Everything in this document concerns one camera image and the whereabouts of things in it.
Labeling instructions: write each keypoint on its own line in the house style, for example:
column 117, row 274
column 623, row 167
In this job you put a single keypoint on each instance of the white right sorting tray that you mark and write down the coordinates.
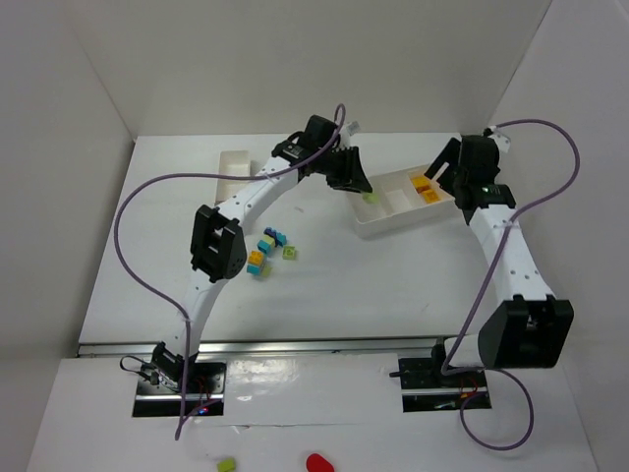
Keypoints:
column 399, row 204

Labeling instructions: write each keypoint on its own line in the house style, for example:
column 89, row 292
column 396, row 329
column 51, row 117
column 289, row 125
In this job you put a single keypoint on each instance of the lime rounded lego brick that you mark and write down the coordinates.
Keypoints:
column 370, row 198

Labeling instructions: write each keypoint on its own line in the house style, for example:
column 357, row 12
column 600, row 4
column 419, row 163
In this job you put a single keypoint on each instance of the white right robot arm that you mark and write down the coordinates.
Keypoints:
column 529, row 326

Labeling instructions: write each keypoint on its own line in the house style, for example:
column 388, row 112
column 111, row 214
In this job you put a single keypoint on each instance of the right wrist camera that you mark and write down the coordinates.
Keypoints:
column 502, row 141

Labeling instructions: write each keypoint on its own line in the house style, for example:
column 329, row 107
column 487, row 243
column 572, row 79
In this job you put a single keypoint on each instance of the long teal lego brick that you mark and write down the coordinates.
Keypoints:
column 270, row 232

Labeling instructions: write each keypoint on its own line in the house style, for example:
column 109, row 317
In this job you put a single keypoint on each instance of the teal lime yellow lego cluster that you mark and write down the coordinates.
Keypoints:
column 258, row 265

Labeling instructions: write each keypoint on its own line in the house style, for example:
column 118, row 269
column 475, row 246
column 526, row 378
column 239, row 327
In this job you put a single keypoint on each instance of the small lime lego brick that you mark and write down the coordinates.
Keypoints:
column 289, row 253

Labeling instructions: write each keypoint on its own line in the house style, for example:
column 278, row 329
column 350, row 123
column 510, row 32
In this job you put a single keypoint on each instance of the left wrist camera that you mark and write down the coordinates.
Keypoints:
column 352, row 128

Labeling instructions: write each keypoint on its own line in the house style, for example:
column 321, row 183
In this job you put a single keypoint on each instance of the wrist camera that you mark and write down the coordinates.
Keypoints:
column 502, row 141
column 352, row 128

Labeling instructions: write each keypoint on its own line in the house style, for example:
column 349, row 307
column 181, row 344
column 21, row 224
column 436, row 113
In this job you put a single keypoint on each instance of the aluminium side rail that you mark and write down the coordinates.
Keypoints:
column 511, row 270

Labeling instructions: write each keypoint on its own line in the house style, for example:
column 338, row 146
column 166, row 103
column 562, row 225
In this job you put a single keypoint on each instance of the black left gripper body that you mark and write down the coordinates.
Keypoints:
column 341, row 164

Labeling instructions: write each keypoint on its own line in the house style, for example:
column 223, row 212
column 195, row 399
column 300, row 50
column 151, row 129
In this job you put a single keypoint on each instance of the aluminium front rail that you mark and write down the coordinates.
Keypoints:
column 291, row 346

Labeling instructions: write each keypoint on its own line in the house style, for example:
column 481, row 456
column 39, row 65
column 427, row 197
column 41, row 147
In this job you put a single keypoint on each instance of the yellow butterfly lego brick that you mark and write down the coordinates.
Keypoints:
column 421, row 183

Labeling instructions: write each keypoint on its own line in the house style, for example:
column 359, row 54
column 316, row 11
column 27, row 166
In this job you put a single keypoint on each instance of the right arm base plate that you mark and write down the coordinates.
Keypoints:
column 425, row 389

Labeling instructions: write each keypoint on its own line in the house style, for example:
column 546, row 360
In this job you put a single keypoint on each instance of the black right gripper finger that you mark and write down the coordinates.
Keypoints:
column 449, row 156
column 448, row 180

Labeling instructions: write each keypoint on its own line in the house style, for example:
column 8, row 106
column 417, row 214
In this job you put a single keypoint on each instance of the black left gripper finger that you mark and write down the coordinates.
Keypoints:
column 335, row 178
column 355, row 179

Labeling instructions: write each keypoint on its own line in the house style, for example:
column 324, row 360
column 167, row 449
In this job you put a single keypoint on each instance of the white left sorting tray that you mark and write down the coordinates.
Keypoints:
column 235, row 163

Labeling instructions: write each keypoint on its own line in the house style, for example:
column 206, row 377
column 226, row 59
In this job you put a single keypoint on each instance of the lime lego on front ledge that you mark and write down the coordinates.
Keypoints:
column 226, row 465

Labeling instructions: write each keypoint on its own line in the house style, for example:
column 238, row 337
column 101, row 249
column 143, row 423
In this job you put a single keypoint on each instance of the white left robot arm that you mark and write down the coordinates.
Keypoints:
column 218, row 244

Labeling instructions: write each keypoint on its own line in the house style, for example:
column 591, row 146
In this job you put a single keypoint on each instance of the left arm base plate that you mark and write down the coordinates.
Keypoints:
column 157, row 397

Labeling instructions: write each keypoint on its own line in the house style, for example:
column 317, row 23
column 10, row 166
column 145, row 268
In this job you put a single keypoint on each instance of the white sorting tray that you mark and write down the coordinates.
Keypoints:
column 399, row 204
column 235, row 163

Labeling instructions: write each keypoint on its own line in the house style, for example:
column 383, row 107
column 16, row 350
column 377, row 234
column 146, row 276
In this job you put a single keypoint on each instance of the red piece on front ledge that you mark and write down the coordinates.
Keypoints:
column 315, row 462

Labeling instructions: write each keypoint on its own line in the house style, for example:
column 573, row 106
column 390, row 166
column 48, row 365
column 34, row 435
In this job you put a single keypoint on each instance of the teal and lime lego stack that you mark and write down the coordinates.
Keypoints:
column 266, row 244

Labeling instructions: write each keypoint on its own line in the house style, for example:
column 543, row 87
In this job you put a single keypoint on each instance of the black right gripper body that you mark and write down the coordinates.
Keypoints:
column 455, row 164

